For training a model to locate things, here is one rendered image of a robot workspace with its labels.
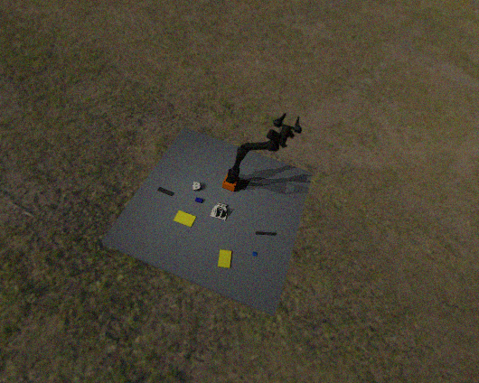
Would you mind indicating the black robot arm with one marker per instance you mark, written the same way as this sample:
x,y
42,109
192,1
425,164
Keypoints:
x,y
271,145

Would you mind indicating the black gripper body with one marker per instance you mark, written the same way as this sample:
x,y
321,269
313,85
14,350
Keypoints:
x,y
287,129

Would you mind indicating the yellow flat rectangular plate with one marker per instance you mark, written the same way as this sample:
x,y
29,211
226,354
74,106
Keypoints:
x,y
224,258
184,218

